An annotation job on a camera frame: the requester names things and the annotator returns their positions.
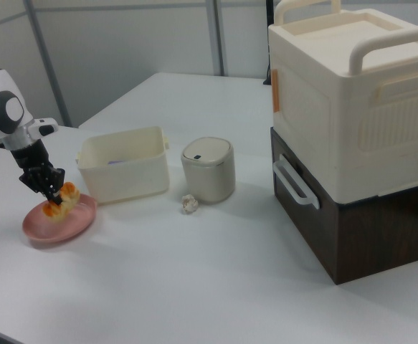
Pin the bread with orange topping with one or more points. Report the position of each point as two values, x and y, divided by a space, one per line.
67 202

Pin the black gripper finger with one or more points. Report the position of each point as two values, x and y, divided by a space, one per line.
36 182
58 182

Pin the cream open plastic container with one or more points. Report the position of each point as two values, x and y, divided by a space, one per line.
126 179

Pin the dark brown drawer box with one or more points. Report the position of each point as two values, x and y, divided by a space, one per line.
373 240

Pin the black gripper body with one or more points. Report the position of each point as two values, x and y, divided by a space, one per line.
31 157

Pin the small cream trash can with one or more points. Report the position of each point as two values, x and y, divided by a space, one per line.
210 175

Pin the crumpled white paper ball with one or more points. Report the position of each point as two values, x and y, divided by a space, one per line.
189 204

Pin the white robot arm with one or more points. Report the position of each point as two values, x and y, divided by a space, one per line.
4 107

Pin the black camera stand pole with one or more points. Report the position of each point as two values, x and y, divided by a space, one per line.
267 43

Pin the pink plate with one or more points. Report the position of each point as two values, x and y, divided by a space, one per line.
60 229

